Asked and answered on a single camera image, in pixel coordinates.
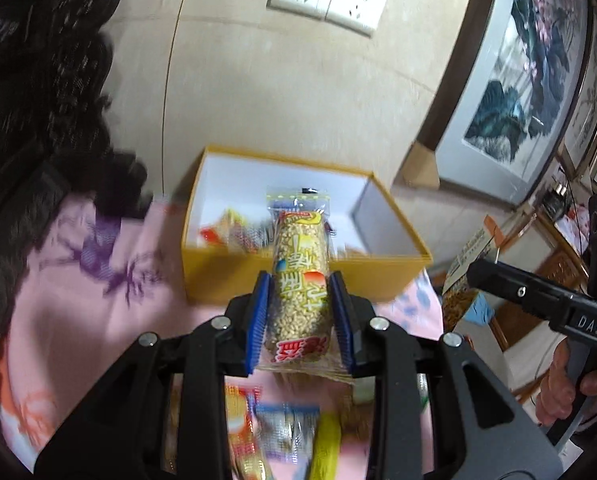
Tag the black power adapter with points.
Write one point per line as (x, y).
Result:
(558, 200)

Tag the blue cloth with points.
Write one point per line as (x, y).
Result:
(481, 312)

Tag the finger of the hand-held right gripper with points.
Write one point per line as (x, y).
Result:
(518, 290)

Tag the gold snack packet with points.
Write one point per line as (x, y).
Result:
(326, 445)

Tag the clear peanut packet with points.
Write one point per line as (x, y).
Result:
(466, 260)

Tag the wooden armchair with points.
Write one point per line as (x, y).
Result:
(561, 262)

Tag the dark carved wooden furniture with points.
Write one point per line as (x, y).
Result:
(28, 85)

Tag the pink printed tablecloth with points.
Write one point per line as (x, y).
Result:
(78, 320)

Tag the yellow snack packet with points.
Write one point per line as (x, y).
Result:
(231, 227)

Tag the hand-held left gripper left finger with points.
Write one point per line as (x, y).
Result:
(258, 325)

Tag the puffed rice bar packet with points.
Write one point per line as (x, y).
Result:
(298, 280)

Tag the blue snack packet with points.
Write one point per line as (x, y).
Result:
(288, 430)

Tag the red biscuit packet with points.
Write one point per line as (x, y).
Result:
(241, 425)

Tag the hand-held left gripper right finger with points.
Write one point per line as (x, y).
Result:
(341, 325)

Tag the framed lotus painting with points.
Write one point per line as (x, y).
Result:
(523, 85)

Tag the person's right hand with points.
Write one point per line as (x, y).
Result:
(553, 385)

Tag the yellow cardboard box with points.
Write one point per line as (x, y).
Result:
(213, 280)

